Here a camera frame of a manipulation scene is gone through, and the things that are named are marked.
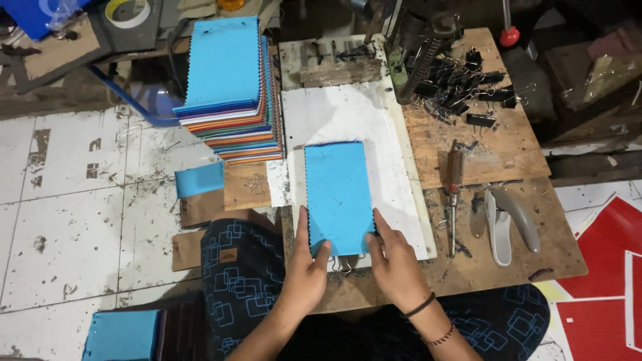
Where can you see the person's right hand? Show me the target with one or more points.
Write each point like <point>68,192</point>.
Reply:
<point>399,275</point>

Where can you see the person's left hand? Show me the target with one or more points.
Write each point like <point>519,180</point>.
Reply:
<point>301,281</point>

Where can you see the blue fabric swatch bundle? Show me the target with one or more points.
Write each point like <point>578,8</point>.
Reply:
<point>338,195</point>

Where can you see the black wrist band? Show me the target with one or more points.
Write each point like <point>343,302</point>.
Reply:
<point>420,305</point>

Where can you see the dark blue patterned shorts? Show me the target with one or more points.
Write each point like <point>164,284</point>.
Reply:
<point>240,281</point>

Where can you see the grey and white stapler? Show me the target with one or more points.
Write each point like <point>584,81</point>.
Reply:
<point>501,230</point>

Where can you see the brown cardboard piece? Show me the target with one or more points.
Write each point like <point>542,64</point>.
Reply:
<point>200,209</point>
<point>188,250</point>

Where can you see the stack of dark brown swatches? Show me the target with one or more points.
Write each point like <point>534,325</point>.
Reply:
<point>183,331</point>

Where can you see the large wooden work board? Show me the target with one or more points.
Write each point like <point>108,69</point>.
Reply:
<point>526,250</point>

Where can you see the thin metal rod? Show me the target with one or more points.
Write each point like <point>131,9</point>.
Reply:
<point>494,184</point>

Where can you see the blue fabric strip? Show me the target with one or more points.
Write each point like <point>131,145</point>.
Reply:
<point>199,179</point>

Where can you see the small plywood board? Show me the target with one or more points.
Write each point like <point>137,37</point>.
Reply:
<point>481,150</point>

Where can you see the white paper sheet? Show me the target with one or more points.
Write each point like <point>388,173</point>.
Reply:
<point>346,115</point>

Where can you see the low stack of blue swatches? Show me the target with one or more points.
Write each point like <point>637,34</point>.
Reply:
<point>120,336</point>

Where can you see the pile of black binder clips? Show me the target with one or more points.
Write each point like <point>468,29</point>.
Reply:
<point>471,90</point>

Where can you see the red textured sheets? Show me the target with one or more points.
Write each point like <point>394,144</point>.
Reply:
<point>602,281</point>

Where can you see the rough wooden block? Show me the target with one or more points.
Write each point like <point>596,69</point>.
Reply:
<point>341,73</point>

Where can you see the white base board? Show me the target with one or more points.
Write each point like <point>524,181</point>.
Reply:
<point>296,60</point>

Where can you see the green metal press machine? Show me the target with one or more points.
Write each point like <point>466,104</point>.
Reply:
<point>419,50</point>

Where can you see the stack of multicoloured fabric swatches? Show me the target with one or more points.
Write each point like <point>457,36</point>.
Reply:
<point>225,65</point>

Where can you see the red knob lever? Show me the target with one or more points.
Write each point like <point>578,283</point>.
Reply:
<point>509,35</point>

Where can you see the clear plastic bag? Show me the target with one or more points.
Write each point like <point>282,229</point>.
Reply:
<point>607,75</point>

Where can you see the masking tape roll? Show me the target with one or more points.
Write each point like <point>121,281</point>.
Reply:
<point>127,12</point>

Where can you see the brown cardboard sheet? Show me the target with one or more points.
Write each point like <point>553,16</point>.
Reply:
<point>60,47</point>

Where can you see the blue plastic bag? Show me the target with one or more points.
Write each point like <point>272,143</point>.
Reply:
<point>30,15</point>

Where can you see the blue metal tube frame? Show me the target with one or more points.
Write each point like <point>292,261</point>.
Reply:
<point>125,98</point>

